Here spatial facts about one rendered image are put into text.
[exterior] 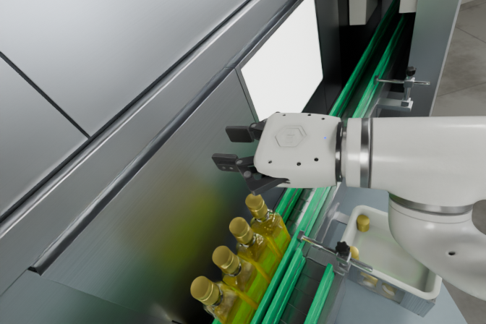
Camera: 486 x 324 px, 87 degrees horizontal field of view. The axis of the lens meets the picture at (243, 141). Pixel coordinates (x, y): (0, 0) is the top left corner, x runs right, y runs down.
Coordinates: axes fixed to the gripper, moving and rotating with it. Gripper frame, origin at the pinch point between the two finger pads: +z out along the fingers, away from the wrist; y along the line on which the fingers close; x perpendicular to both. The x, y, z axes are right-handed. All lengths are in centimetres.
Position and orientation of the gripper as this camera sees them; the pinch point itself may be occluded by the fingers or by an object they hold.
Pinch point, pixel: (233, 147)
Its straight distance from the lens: 38.4
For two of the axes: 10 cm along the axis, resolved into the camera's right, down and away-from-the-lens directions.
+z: -9.0, -0.2, 4.3
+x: 3.1, 6.6, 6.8
